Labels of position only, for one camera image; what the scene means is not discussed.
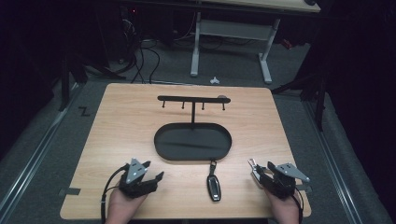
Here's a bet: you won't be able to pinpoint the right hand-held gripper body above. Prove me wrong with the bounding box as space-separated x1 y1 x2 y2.
261 162 311 200

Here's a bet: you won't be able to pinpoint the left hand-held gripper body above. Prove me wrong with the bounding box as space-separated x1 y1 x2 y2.
118 158 158 200

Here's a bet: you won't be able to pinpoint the black car key with strap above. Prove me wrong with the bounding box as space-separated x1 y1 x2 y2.
205 160 222 203

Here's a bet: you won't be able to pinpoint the black key rack with tray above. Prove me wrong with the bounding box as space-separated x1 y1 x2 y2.
153 94 233 162

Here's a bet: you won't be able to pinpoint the person's right hand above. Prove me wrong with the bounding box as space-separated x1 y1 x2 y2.
263 189 302 224

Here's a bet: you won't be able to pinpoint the person's left hand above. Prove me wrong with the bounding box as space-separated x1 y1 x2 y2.
105 188 148 224

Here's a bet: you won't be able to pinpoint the grey tape patch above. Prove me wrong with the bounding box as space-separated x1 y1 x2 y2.
58 187 81 197
295 183 313 193

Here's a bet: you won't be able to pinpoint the black stand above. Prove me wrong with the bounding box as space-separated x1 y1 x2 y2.
270 60 329 133
58 54 126 113

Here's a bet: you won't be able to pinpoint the white-framed desk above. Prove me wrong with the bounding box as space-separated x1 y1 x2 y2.
122 0 321 85

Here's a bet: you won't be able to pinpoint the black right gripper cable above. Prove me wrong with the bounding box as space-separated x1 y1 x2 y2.
292 186 305 224

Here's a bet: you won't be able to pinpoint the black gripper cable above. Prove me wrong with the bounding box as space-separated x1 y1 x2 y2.
100 163 130 224
292 186 305 224

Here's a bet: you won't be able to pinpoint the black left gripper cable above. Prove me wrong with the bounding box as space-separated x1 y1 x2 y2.
100 163 130 224

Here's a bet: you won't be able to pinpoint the metal floor rail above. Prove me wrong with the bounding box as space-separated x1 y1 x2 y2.
0 83 82 217
303 99 364 224

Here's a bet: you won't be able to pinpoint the black floor cables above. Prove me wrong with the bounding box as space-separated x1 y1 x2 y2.
130 38 162 85

